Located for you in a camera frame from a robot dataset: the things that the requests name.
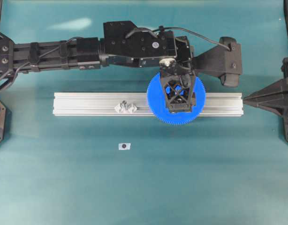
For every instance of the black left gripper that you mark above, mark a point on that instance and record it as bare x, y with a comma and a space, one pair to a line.
125, 44

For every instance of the large blue plastic gear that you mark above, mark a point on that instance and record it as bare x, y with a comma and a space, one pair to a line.
157, 104

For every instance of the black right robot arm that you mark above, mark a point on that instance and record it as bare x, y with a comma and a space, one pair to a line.
273, 98

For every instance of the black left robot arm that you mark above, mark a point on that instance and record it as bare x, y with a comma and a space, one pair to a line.
77, 52

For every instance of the small white marker sticker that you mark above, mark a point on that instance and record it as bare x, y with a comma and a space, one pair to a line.
124, 146

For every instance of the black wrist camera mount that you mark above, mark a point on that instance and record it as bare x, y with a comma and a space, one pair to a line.
219, 62

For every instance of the silver aluminium extrusion rail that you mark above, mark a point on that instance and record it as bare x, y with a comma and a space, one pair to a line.
103, 103

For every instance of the left steel shaft with bracket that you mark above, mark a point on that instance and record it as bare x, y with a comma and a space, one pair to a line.
125, 108

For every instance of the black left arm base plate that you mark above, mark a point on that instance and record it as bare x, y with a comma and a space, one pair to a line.
5, 118

